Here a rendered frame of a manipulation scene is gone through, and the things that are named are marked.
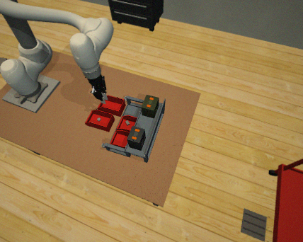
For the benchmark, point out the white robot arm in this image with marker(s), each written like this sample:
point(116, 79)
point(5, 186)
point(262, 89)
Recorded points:
point(22, 74)

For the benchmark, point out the dark green case with orange latches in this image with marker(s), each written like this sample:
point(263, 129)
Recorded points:
point(150, 106)

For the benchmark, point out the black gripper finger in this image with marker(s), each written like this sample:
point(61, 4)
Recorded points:
point(103, 89)
point(97, 93)

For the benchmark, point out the red open-front bin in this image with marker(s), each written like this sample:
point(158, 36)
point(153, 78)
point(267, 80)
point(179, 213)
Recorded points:
point(123, 126)
point(113, 105)
point(120, 138)
point(107, 120)

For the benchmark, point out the grey metal shelf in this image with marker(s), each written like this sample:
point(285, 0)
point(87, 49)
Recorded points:
point(144, 122)

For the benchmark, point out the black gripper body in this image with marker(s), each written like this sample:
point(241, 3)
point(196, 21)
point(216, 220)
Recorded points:
point(94, 82)

